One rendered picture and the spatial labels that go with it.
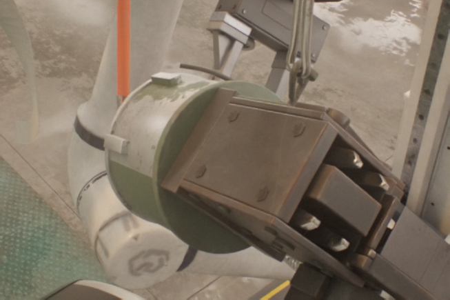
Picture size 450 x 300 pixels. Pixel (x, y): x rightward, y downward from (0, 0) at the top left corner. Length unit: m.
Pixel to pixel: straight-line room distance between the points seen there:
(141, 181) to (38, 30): 3.03
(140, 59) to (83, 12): 2.73
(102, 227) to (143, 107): 0.40
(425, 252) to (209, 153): 0.17
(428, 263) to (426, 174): 0.98
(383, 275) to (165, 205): 0.17
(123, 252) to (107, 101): 0.22
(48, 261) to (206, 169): 1.89
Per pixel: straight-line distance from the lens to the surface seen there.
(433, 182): 1.51
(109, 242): 0.93
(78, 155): 1.03
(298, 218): 0.42
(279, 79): 0.78
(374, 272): 0.45
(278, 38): 0.76
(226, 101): 0.51
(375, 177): 0.45
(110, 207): 0.95
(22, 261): 2.37
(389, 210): 0.45
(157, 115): 0.54
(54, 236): 2.42
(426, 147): 1.41
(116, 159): 0.59
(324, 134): 0.41
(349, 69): 3.18
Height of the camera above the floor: 1.76
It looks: 40 degrees down
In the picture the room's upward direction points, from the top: straight up
